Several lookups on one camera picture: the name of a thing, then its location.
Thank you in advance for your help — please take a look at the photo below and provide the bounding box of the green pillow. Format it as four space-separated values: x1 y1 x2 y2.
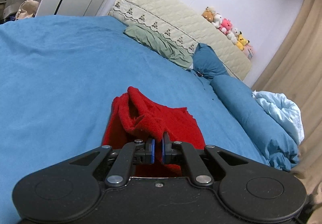
123 24 194 70

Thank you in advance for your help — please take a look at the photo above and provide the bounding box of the red towel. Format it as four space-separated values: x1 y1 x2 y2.
102 86 205 178

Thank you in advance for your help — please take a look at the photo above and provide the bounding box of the blue bed sheet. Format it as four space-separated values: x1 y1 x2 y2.
0 15 271 224

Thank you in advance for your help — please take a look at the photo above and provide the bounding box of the beige cloth bag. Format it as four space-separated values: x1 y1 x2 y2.
15 0 41 21

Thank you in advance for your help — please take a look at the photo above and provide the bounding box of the dark blue pillow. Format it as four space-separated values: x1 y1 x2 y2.
192 43 230 81

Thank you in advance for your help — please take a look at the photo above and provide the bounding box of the beige curtain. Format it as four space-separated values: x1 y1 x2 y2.
252 0 322 224

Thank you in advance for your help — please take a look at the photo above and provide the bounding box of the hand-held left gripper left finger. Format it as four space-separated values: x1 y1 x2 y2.
69 138 155 188

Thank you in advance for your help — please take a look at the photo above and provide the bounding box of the row of plush toys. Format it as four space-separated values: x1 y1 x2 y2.
201 6 255 60

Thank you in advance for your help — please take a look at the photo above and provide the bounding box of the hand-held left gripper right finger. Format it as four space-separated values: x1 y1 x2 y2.
161 132 248 187

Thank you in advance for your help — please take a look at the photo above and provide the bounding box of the light blue blanket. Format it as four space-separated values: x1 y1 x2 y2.
252 91 305 145

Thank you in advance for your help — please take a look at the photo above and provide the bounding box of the blue duvet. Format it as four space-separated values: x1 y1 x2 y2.
210 75 301 171

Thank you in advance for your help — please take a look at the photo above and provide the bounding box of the cream quilted headboard cover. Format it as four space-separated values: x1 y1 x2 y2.
108 0 253 81

